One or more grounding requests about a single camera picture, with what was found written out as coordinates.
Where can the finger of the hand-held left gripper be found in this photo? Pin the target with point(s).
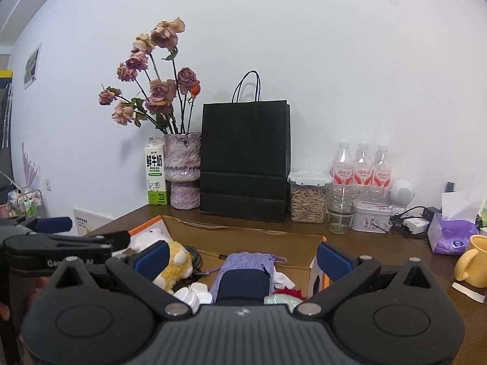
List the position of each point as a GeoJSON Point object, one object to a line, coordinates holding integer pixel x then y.
{"type": "Point", "coordinates": [76, 241]}
{"type": "Point", "coordinates": [53, 224]}

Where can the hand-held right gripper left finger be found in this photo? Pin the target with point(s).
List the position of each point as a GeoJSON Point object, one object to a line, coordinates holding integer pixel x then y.
{"type": "Point", "coordinates": [152, 260]}

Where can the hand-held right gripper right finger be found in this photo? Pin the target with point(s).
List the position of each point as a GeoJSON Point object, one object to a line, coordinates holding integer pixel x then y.
{"type": "Point", "coordinates": [334, 260]}

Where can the yellow and white plush toy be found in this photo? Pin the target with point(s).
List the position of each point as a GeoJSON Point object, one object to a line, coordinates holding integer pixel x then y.
{"type": "Point", "coordinates": [179, 262]}

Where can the orange cardboard box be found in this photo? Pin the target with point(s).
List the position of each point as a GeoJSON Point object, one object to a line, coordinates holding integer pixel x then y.
{"type": "Point", "coordinates": [247, 239]}

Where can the purple knitted pouch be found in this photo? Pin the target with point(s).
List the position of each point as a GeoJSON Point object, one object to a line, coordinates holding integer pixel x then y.
{"type": "Point", "coordinates": [243, 260]}

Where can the navy blue case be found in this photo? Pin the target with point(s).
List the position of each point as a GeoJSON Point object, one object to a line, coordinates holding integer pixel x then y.
{"type": "Point", "coordinates": [243, 287]}

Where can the wooden desktop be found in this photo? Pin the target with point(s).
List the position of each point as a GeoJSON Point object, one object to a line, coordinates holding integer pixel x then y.
{"type": "Point", "coordinates": [399, 251]}

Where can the person's left hand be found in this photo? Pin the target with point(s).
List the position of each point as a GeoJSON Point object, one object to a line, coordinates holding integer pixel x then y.
{"type": "Point", "coordinates": [36, 292]}

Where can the clear glass jar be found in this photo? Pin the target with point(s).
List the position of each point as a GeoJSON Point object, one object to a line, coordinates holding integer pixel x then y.
{"type": "Point", "coordinates": [342, 213]}

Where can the white bottle cap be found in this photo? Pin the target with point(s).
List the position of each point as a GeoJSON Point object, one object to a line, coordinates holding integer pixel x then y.
{"type": "Point", "coordinates": [186, 298]}
{"type": "Point", "coordinates": [198, 287]}
{"type": "Point", "coordinates": [205, 298]}

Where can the crumpled white tissue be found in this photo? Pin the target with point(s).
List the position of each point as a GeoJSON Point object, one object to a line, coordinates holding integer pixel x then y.
{"type": "Point", "coordinates": [283, 279]}

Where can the red knitted item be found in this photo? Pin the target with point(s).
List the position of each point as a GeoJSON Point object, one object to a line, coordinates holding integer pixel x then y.
{"type": "Point", "coordinates": [291, 293]}

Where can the lavender tin box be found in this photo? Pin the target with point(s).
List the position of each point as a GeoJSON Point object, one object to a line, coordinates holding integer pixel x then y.
{"type": "Point", "coordinates": [371, 216]}

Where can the clear container of seeds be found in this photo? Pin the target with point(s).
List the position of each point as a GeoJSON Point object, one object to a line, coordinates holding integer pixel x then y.
{"type": "Point", "coordinates": [309, 201]}

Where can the pale green item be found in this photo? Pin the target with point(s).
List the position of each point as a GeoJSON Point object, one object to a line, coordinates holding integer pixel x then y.
{"type": "Point", "coordinates": [279, 302]}

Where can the white and green milk carton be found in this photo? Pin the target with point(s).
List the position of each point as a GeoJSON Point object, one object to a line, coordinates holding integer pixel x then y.
{"type": "Point", "coordinates": [155, 175]}

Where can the white round speaker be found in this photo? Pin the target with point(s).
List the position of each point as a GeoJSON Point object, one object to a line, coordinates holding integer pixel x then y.
{"type": "Point", "coordinates": [401, 194]}

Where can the purple marbled vase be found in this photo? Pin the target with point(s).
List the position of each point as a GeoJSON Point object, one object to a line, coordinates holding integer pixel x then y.
{"type": "Point", "coordinates": [182, 159]}

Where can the black power adapter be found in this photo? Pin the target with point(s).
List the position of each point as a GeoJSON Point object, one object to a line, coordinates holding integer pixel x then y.
{"type": "Point", "coordinates": [432, 213]}

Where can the purple tissue pack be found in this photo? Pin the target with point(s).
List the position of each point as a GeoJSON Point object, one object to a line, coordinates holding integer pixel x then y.
{"type": "Point", "coordinates": [449, 235]}

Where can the black paper bag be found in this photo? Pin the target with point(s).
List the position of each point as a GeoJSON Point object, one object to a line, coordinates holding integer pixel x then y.
{"type": "Point", "coordinates": [245, 159]}

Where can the white paper strip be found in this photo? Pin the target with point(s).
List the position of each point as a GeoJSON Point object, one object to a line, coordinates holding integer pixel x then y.
{"type": "Point", "coordinates": [470, 292]}

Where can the yellow mug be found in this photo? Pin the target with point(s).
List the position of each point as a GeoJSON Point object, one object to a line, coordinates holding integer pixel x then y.
{"type": "Point", "coordinates": [473, 262]}

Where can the dried rose bouquet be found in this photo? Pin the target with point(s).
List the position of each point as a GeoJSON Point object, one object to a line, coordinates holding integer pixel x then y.
{"type": "Point", "coordinates": [159, 91]}

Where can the white wall switch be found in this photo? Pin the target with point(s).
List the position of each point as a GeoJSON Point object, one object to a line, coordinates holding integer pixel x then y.
{"type": "Point", "coordinates": [48, 184]}

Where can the purple wall decal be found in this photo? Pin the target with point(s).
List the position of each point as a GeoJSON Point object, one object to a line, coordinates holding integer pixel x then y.
{"type": "Point", "coordinates": [30, 167]}

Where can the wall picture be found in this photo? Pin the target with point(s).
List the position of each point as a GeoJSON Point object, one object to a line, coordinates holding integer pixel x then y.
{"type": "Point", "coordinates": [32, 66]}

